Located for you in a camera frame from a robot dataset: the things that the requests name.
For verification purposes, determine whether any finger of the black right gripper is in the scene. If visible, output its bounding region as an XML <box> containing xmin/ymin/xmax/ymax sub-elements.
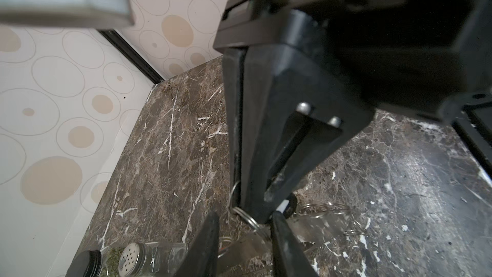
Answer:
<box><xmin>222</xmin><ymin>49</ymin><xmax>246</xmax><ymax>207</ymax></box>

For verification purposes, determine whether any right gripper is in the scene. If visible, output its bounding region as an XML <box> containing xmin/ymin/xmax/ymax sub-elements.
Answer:
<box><xmin>213</xmin><ymin>0</ymin><xmax>491</xmax><ymax>223</ymax></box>

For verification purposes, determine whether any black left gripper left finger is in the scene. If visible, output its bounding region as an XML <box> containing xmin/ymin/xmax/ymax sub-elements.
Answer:
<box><xmin>174</xmin><ymin>212</ymin><xmax>220</xmax><ymax>277</ymax></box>

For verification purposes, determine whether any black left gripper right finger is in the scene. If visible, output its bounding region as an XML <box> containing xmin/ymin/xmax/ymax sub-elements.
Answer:
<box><xmin>270</xmin><ymin>211</ymin><xmax>319</xmax><ymax>277</ymax></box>

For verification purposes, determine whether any grey metal key holder ring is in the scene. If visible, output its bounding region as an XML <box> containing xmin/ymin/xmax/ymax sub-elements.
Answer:
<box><xmin>217</xmin><ymin>180</ymin><xmax>366</xmax><ymax>277</ymax></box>

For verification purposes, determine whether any key with black tag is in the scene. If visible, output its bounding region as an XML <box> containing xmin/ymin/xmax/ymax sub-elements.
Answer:
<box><xmin>276</xmin><ymin>193</ymin><xmax>298</xmax><ymax>219</ymax></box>

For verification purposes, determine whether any small clear glass bottle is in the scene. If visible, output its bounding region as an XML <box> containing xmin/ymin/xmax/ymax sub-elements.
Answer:
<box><xmin>118</xmin><ymin>242</ymin><xmax>188</xmax><ymax>276</ymax></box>

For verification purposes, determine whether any dark lid spice jar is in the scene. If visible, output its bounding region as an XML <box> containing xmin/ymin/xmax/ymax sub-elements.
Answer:
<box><xmin>65</xmin><ymin>246</ymin><xmax>124</xmax><ymax>277</ymax></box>

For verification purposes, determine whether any black vertical frame post right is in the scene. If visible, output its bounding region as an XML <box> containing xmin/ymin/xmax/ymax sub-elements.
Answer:
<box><xmin>97</xmin><ymin>29</ymin><xmax>164</xmax><ymax>84</ymax></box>

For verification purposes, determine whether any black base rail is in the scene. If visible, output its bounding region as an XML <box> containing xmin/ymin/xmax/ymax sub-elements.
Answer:
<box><xmin>452</xmin><ymin>97</ymin><xmax>491</xmax><ymax>180</ymax></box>

